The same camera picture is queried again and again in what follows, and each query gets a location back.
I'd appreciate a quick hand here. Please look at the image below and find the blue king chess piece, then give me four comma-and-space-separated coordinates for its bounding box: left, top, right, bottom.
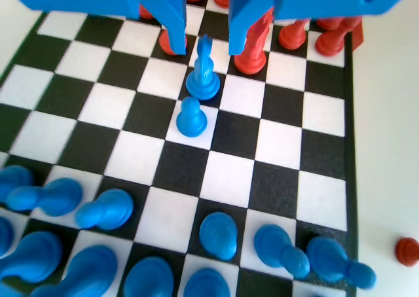
123, 256, 174, 297

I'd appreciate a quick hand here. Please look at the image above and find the black and white chessboard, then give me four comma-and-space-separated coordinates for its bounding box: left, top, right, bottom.
0, 0, 359, 297

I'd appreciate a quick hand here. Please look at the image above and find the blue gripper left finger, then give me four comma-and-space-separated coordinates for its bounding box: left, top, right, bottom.
11, 0, 188, 56

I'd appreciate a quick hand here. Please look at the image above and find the blue bishop chess piece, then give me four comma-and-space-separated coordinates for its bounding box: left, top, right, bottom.
0, 231, 63, 285
185, 33, 221, 101
183, 267, 232, 297

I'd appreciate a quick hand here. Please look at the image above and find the red rook chess piece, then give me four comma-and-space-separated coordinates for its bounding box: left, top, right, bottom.
316, 15, 344, 31

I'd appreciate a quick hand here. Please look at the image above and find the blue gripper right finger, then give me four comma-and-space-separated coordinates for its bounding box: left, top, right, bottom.
228, 0, 409, 55

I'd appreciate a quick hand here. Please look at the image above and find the blue pawn chess piece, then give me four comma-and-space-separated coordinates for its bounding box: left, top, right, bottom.
75, 188, 135, 231
253, 224, 311, 280
199, 211, 238, 262
6, 177, 82, 217
0, 166, 35, 196
175, 96, 208, 138
306, 234, 377, 290

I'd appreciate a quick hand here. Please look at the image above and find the red pawn chess piece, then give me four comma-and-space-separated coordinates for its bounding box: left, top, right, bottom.
315, 15, 356, 58
139, 4, 155, 20
394, 237, 419, 268
159, 30, 188, 56
278, 18, 310, 51

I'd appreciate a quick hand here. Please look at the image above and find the blue queen chess piece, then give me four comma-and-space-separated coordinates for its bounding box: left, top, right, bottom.
31, 244, 118, 297

